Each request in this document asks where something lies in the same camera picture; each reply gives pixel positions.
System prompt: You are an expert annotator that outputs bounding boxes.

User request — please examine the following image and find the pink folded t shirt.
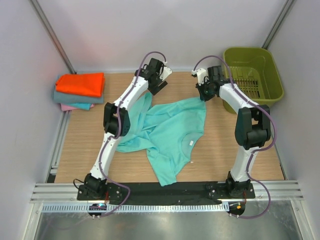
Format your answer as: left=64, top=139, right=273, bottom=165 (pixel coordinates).
left=60, top=103, right=95, bottom=112

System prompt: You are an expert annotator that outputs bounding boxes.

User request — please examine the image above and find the grey folded t shirt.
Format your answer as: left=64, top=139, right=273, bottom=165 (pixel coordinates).
left=53, top=90, right=104, bottom=105

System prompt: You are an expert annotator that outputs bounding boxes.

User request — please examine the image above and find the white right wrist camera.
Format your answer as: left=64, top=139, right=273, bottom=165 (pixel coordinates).
left=191, top=68, right=209, bottom=86

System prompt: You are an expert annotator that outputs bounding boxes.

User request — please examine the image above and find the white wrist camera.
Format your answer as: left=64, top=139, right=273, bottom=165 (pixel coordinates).
left=159, top=66, right=173, bottom=82
left=191, top=68, right=209, bottom=86

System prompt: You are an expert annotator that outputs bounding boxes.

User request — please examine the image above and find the teal t shirt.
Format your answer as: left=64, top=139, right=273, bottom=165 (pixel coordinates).
left=116, top=92, right=207, bottom=187

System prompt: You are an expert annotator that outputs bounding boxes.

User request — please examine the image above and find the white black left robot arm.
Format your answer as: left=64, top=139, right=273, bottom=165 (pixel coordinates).
left=77, top=58, right=172, bottom=201

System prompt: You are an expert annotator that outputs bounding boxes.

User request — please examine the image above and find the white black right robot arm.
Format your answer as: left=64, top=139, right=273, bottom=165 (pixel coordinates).
left=191, top=66, right=271, bottom=198

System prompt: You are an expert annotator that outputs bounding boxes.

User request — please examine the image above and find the green plastic basket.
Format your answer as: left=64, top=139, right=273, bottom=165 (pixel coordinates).
left=223, top=47, right=284, bottom=107

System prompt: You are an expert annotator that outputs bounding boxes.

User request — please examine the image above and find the orange folded t shirt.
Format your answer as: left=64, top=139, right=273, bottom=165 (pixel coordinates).
left=55, top=72, right=105, bottom=98

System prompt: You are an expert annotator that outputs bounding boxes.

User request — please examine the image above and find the white slotted cable duct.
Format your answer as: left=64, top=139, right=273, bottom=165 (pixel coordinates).
left=41, top=202, right=229, bottom=214

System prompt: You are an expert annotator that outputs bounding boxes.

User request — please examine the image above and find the aluminium frame rail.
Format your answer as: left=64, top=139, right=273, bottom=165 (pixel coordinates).
left=30, top=180, right=304, bottom=206

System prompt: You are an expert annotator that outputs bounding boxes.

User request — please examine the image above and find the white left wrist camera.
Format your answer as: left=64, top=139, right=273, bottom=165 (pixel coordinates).
left=159, top=66, right=173, bottom=82

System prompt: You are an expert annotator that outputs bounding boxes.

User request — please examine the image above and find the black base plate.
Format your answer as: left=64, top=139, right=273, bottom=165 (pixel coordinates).
left=77, top=181, right=256, bottom=206

